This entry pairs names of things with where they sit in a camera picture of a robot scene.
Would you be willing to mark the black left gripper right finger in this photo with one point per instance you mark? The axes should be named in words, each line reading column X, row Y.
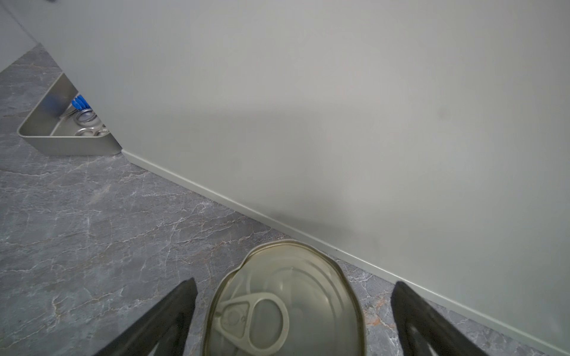
column 422, row 330

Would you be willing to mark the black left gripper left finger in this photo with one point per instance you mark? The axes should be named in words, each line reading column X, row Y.
column 163, row 330

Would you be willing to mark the dark chopped tomatoes can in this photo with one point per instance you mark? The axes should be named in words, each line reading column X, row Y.
column 285, row 298

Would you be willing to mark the grey metal cabinet box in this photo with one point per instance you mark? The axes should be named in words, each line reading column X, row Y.
column 423, row 141

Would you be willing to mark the metal instrument tray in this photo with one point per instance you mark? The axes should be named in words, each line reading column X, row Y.
column 50, row 130

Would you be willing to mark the blue handled scissors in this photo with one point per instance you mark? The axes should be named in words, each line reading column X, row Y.
column 82, row 113

